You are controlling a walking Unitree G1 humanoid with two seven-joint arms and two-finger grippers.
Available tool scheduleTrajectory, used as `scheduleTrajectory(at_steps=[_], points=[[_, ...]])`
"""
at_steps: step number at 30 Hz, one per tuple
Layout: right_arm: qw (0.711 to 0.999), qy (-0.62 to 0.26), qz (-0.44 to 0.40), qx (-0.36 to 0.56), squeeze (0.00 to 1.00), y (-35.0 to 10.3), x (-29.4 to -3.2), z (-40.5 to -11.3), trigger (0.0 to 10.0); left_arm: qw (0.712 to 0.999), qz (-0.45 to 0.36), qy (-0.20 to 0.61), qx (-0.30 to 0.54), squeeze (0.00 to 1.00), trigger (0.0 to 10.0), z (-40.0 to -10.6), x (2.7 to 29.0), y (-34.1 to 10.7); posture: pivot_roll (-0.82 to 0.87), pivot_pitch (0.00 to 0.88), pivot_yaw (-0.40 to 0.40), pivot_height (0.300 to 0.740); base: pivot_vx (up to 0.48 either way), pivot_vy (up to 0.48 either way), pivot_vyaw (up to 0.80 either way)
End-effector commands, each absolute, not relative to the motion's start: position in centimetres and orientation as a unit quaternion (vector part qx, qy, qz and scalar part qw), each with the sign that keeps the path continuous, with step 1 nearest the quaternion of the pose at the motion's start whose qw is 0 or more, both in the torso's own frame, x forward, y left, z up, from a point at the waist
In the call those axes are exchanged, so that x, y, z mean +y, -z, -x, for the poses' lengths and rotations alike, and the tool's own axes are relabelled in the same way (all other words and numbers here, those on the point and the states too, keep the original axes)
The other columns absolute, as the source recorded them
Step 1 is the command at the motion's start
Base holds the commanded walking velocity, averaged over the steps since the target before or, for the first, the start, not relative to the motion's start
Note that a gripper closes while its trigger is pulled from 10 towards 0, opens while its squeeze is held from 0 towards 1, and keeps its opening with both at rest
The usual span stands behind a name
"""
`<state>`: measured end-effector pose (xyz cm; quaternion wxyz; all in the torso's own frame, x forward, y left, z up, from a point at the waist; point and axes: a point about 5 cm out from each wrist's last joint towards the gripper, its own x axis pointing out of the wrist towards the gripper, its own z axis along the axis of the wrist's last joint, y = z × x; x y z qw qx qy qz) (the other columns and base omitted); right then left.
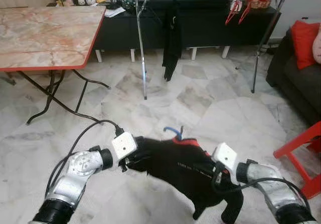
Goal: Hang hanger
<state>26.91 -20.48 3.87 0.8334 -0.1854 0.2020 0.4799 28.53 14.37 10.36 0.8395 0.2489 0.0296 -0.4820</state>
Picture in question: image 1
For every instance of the black t-shirt with white text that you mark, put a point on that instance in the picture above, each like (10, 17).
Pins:
(175, 164)

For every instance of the clothes hanger with blue hook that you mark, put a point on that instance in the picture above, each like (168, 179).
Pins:
(188, 141)

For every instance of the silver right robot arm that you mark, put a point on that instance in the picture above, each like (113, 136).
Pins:
(271, 184)

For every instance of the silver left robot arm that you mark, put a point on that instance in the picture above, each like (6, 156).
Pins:
(75, 174)

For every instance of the red plastic stool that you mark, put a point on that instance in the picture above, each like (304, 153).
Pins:
(307, 138)

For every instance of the dark sofa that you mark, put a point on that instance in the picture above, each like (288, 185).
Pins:
(296, 88)

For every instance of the black t-shirt with small logo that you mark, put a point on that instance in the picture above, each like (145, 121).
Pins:
(173, 43)

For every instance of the black low TV cabinet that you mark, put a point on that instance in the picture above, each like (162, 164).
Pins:
(210, 28)

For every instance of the marble-top folding table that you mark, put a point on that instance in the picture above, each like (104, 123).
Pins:
(45, 38)

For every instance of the white papers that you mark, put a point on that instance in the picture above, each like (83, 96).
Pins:
(114, 12)

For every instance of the red cushion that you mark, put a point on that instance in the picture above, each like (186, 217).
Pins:
(304, 43)

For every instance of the pink plush cushion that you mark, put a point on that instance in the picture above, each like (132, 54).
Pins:
(317, 46)

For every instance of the black pouch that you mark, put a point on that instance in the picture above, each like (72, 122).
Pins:
(118, 4)

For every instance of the white pink ornament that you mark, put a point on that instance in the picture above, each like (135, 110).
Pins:
(235, 5)

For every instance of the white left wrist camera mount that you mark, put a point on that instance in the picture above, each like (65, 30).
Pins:
(124, 145)

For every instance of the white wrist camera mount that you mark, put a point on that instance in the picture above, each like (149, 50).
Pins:
(124, 145)
(225, 155)

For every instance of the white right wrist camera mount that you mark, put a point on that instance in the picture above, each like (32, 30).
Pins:
(225, 155)

